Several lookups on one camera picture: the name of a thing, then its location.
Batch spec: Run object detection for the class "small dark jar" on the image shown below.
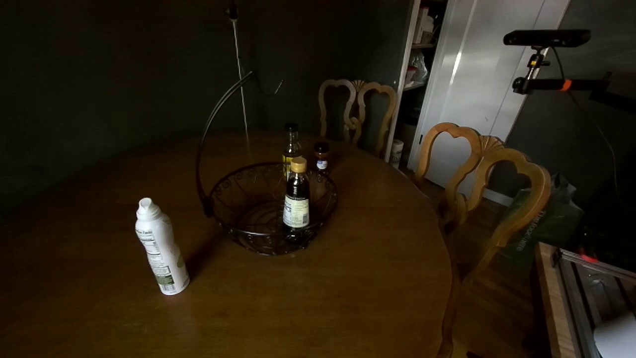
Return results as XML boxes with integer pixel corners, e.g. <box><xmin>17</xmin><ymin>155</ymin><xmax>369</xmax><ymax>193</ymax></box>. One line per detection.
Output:
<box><xmin>311</xmin><ymin>140</ymin><xmax>331</xmax><ymax>177</ymax></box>

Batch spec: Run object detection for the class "dark bottle with yellow cap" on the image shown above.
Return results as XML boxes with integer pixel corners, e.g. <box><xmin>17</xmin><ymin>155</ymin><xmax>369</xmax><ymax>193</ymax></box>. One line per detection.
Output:
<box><xmin>279</xmin><ymin>155</ymin><xmax>313</xmax><ymax>235</ymax></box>

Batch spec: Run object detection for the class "amber bottle with yellow label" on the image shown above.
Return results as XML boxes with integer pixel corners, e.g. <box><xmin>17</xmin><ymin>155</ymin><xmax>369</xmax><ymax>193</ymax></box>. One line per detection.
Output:
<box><xmin>277</xmin><ymin>122</ymin><xmax>303</xmax><ymax>179</ymax></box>

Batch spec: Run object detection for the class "carved wooden chair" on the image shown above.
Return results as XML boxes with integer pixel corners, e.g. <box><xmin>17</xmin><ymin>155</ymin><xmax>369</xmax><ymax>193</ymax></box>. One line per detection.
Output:
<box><xmin>411</xmin><ymin>120</ymin><xmax>556</xmax><ymax>358</ymax></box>
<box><xmin>313</xmin><ymin>76</ymin><xmax>399</xmax><ymax>161</ymax></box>

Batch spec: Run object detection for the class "white shelf unit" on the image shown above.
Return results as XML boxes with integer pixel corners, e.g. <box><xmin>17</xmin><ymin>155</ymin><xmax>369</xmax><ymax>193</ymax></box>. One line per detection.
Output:
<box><xmin>385</xmin><ymin>0</ymin><xmax>450</xmax><ymax>169</ymax></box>

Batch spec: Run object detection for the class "white spray bottle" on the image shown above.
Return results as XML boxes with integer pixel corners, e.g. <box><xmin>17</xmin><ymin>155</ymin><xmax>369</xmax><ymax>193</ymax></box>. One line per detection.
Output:
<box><xmin>132</xmin><ymin>195</ymin><xmax>192</xmax><ymax>299</ymax></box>

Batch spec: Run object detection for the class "white door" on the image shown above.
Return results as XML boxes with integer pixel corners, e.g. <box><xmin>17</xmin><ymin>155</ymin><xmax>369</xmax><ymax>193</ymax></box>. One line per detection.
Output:
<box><xmin>405</xmin><ymin>0</ymin><xmax>572</xmax><ymax>203</ymax></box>

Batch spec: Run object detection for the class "dark green bag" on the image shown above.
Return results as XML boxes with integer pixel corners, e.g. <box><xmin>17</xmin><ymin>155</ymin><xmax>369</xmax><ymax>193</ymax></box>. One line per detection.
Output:
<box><xmin>506</xmin><ymin>177</ymin><xmax>586</xmax><ymax>253</ymax></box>

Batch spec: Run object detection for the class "dark wire basket with handle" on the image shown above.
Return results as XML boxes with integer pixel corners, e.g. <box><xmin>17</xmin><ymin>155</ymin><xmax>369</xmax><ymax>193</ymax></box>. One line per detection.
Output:
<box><xmin>192</xmin><ymin>70</ymin><xmax>339</xmax><ymax>259</ymax></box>

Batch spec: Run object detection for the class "thin white lamp cord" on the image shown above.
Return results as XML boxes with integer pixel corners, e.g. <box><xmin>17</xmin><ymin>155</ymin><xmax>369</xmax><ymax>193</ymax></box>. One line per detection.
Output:
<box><xmin>224</xmin><ymin>0</ymin><xmax>252</xmax><ymax>144</ymax></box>

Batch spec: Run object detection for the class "black stereo camera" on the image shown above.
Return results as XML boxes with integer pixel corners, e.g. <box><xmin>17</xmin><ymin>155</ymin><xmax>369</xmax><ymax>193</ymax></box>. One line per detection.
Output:
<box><xmin>500</xmin><ymin>26</ymin><xmax>593</xmax><ymax>50</ymax></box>

